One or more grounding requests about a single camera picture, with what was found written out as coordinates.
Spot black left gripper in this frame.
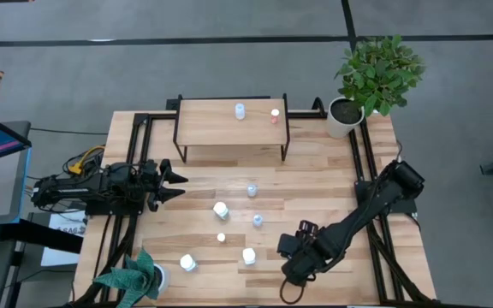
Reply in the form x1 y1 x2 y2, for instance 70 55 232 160
136 158 189 213

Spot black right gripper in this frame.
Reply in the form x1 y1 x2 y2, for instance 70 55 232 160
276 219 320 287

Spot wooden shelf black metal legs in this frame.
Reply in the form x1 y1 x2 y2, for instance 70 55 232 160
172 92 291 164

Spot small white plant pot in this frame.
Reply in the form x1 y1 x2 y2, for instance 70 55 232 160
151 263 171 295

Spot teal-leaved small plant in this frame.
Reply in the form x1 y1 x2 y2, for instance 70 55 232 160
92 247 161 308

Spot large white plant pot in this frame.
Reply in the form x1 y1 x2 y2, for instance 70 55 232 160
325 96 365 139

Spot white paper sheet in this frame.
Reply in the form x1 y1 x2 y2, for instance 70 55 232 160
40 210 88 267

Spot black monitor stand bar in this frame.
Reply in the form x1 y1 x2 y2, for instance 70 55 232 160
0 217 84 254

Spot leafy green plant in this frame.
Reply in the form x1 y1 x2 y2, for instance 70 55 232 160
334 33 426 117

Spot black aluminium table frame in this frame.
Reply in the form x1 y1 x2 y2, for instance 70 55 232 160
74 97 180 308
288 97 439 307

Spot yellow cable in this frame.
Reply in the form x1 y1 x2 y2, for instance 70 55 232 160
67 145 106 175

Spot thin black floor cable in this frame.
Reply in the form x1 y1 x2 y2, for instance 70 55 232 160
29 127 110 136

